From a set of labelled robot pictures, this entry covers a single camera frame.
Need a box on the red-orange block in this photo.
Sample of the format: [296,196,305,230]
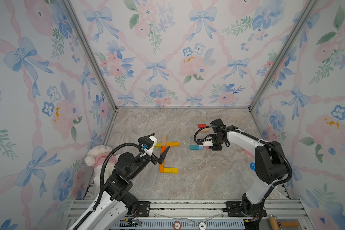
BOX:
[161,146,166,154]

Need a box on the yellow long block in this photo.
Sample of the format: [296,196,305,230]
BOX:
[163,168,179,174]

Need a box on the natural wood block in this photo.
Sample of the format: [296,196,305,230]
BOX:
[162,135,167,147]

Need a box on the amber yellow block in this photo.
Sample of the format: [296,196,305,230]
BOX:
[166,142,180,147]

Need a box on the teal block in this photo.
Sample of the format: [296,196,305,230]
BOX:
[190,145,200,150]

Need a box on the orange small block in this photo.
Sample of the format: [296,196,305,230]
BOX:
[159,162,165,173]

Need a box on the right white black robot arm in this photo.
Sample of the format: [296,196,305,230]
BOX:
[208,119,293,222]

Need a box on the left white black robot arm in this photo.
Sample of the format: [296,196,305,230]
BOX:
[70,133,170,230]

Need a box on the pink alarm clock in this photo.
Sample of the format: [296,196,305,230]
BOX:
[243,149,254,157]

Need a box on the blue round badge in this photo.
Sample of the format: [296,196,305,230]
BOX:
[250,163,255,171]

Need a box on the white plush bear pink shirt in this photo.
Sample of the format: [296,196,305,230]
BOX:
[84,145,119,188]

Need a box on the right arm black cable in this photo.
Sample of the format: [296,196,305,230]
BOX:
[193,125,293,225]

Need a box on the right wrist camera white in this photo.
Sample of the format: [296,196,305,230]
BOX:
[202,139,214,146]

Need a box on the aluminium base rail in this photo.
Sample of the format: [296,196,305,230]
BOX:
[66,199,308,230]

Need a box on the wooden handle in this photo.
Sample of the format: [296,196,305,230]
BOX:
[269,217,300,230]

